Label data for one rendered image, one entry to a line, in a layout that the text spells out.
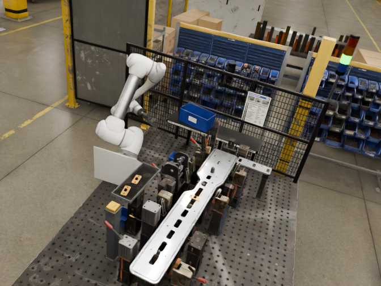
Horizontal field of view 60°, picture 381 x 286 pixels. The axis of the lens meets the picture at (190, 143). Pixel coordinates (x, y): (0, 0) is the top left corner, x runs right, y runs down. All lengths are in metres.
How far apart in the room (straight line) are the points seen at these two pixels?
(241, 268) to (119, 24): 3.27
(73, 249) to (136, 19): 2.91
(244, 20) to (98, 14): 5.02
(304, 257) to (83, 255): 2.18
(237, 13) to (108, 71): 4.89
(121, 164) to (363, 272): 2.56
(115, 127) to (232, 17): 6.65
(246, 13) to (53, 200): 6.71
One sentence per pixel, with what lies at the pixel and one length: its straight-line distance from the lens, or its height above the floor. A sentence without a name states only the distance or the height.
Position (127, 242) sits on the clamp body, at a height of 1.06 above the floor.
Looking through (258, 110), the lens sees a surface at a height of 1.30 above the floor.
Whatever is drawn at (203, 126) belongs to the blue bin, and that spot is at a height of 1.08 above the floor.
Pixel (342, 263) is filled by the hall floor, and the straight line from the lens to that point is 3.78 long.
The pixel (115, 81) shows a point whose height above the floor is 0.60.
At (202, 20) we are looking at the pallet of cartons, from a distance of 6.88.
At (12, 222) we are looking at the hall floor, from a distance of 3.62.
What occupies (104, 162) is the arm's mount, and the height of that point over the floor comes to 0.89.
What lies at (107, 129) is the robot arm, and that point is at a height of 1.13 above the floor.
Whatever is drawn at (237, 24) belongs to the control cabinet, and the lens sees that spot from 8.95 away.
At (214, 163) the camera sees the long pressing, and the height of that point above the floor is 1.00.
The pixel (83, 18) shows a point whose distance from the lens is 4.76.
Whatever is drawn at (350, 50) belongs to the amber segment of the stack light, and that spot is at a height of 1.98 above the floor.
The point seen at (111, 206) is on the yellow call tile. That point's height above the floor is 1.16.
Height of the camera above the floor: 2.57
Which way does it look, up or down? 33 degrees down
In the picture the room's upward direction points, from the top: 10 degrees clockwise
